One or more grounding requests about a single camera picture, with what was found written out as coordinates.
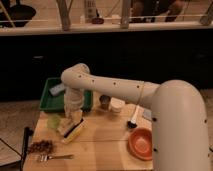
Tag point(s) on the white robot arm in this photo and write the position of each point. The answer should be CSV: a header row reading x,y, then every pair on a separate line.
x,y
180,139

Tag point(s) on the green plastic cup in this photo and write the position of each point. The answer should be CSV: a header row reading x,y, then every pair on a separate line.
x,y
53,121

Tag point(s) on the green plastic tray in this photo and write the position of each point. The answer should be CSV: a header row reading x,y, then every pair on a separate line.
x,y
55,104

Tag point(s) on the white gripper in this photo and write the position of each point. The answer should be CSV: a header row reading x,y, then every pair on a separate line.
x,y
74,116

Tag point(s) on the orange plastic bowl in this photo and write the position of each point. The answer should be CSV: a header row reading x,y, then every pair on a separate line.
x,y
140,144

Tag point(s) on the grey sponge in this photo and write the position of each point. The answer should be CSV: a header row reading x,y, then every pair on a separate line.
x,y
57,89

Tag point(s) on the bunch of brown grapes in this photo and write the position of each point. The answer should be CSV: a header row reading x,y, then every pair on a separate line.
x,y
43,146

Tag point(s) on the white round container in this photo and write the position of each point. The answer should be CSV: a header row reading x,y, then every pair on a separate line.
x,y
116,105

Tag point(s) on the yellow banana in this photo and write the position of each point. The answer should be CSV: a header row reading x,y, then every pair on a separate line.
x,y
71,135

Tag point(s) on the grey triangular cloth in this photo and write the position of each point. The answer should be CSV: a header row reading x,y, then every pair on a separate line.
x,y
147,114

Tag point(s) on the silver fork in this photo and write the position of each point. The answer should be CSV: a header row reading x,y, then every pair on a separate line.
x,y
45,157

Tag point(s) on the wooden board eraser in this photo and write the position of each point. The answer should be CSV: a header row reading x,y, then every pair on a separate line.
x,y
67,126

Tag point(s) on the metal cup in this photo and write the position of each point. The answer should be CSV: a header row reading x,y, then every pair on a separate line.
x,y
104,101

